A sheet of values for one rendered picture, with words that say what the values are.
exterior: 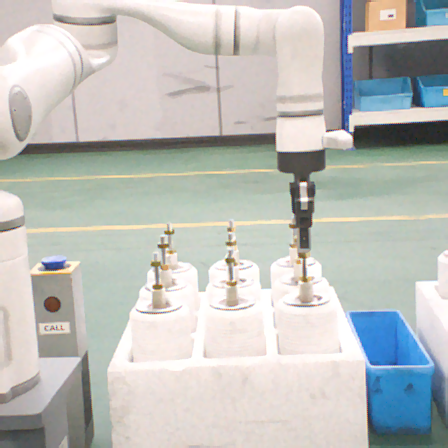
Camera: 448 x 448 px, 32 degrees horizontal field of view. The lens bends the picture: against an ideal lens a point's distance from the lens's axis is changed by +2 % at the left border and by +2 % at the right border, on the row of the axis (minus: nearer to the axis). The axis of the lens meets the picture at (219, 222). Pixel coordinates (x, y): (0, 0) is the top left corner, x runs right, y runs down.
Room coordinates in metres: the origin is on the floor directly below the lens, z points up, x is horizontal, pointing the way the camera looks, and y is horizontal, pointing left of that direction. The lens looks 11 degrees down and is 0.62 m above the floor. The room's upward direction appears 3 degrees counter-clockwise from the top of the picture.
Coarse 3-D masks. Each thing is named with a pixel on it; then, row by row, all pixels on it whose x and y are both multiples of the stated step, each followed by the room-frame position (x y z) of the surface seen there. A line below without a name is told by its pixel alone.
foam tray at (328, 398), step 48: (192, 336) 1.23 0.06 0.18; (144, 384) 1.11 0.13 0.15; (192, 384) 1.10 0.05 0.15; (240, 384) 1.10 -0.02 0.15; (288, 384) 1.10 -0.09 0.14; (336, 384) 1.10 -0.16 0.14; (144, 432) 1.11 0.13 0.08; (192, 432) 1.10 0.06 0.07; (240, 432) 1.10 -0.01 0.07; (288, 432) 1.10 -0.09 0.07; (336, 432) 1.10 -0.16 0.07
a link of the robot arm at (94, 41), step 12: (48, 24) 1.00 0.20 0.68; (60, 24) 1.15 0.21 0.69; (108, 24) 1.16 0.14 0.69; (72, 36) 1.01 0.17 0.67; (84, 36) 1.15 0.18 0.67; (96, 36) 1.15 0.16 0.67; (108, 36) 1.16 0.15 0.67; (84, 48) 1.15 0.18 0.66; (96, 48) 1.15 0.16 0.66; (108, 48) 1.17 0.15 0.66; (84, 60) 1.01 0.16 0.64; (96, 60) 1.12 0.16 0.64; (108, 60) 1.16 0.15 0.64; (84, 72) 1.02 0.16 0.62
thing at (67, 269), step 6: (66, 264) 1.24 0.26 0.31; (72, 264) 1.24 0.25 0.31; (78, 264) 1.25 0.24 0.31; (36, 270) 1.22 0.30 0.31; (42, 270) 1.21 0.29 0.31; (48, 270) 1.21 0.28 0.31; (54, 270) 1.21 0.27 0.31; (60, 270) 1.21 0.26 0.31; (66, 270) 1.20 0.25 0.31; (72, 270) 1.20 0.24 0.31
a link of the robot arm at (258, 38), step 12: (240, 12) 1.15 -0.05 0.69; (252, 12) 1.16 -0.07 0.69; (264, 12) 1.19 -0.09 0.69; (276, 12) 1.20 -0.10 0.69; (240, 24) 1.14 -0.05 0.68; (252, 24) 1.15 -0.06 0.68; (264, 24) 1.19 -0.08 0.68; (240, 36) 1.14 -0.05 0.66; (252, 36) 1.15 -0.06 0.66; (264, 36) 1.19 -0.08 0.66; (240, 48) 1.15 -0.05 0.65; (252, 48) 1.16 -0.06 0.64; (264, 48) 1.19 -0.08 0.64; (276, 48) 1.20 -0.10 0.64
